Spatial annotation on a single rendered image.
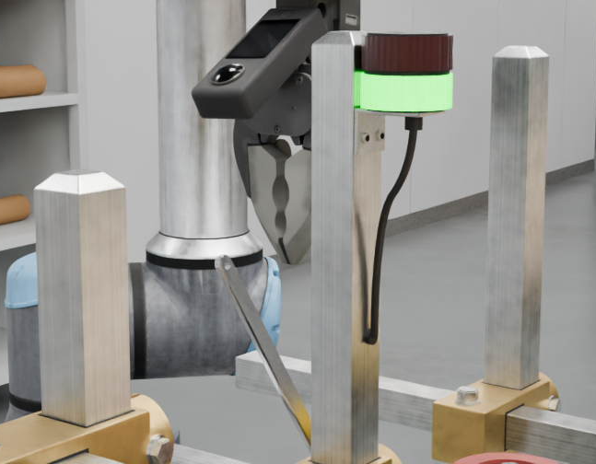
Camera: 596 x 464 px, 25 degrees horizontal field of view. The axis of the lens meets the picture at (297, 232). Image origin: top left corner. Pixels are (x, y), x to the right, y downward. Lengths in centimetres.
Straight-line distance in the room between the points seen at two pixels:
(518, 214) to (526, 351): 12
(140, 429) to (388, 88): 27
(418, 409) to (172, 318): 57
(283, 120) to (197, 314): 71
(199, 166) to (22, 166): 257
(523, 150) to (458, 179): 609
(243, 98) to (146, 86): 402
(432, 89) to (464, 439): 35
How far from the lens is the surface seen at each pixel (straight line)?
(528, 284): 114
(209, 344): 167
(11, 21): 417
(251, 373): 127
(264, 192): 100
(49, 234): 73
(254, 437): 367
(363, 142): 90
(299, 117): 97
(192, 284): 165
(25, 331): 168
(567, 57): 853
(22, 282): 167
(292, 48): 95
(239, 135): 101
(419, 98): 86
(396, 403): 117
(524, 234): 112
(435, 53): 86
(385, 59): 86
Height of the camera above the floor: 120
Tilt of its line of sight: 10 degrees down
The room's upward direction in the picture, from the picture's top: straight up
